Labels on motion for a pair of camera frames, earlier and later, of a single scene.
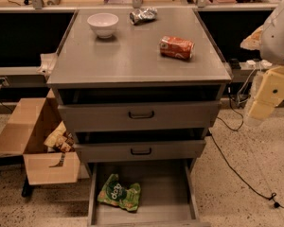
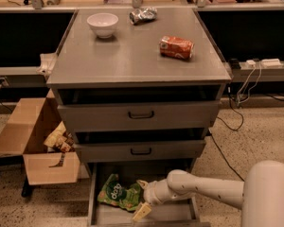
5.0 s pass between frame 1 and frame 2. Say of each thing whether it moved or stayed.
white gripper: moved
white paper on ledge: stayed
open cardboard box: stayed
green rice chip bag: stayed
